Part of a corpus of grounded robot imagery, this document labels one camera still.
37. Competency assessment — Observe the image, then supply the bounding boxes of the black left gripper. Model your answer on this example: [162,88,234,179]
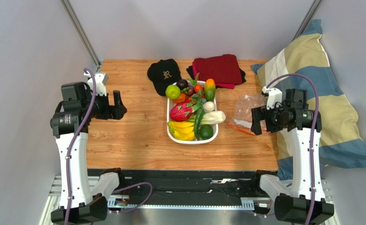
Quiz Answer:
[82,90,126,120]

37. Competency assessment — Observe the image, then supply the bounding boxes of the clear orange-zip plastic bag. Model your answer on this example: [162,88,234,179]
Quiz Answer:
[228,93,267,136]

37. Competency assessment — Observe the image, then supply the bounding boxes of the white radish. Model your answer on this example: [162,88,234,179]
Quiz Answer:
[202,101,216,113]

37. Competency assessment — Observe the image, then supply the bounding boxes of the orange green mango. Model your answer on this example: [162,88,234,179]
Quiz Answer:
[204,78,216,101]

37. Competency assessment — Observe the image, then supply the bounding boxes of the green apple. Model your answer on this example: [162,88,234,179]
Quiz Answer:
[165,84,181,100]

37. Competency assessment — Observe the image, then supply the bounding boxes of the pink dragon fruit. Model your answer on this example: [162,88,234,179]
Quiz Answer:
[169,102,202,122]

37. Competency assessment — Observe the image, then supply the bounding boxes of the orange tangerine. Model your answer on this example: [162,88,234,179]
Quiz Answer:
[173,92,187,104]

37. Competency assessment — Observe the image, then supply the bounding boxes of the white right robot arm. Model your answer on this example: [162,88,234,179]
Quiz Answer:
[251,87,335,225]

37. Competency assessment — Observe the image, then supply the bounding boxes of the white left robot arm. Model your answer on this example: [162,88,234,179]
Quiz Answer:
[50,80,127,225]

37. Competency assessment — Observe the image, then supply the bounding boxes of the white plastic basket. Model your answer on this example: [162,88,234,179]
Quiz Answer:
[167,98,226,145]

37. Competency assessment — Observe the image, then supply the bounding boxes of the white green bok choy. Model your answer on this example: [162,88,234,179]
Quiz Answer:
[200,111,226,125]

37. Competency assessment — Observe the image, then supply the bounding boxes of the dark red folded cloth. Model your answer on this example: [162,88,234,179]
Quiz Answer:
[192,54,243,89]

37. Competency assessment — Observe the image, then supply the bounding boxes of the green avocado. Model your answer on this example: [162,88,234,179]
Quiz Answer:
[199,125,214,140]

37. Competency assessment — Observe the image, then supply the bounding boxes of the black baseball cap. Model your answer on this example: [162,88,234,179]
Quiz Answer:
[147,59,182,96]

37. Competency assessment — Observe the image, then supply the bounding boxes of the green cucumber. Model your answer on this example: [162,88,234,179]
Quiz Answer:
[194,108,205,141]

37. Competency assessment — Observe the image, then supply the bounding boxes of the yellow bananas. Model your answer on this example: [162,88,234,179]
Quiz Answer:
[167,121,196,141]

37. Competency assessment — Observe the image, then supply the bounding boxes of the dark purple mangosteen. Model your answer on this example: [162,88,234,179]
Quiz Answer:
[176,79,189,90]

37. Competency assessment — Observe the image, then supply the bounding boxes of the striped blue yellow pillow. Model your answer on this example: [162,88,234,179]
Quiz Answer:
[251,19,366,169]

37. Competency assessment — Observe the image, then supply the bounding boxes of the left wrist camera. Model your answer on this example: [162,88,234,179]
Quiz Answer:
[84,72,109,96]

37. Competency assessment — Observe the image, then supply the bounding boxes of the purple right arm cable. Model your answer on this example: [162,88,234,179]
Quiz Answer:
[266,73,320,225]

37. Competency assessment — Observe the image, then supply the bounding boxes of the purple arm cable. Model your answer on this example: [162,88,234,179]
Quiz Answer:
[63,67,97,225]
[266,73,320,225]

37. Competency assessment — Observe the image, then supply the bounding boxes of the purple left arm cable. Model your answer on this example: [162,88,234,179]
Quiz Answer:
[63,67,97,225]

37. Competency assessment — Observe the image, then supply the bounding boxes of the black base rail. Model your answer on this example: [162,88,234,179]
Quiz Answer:
[120,169,269,206]

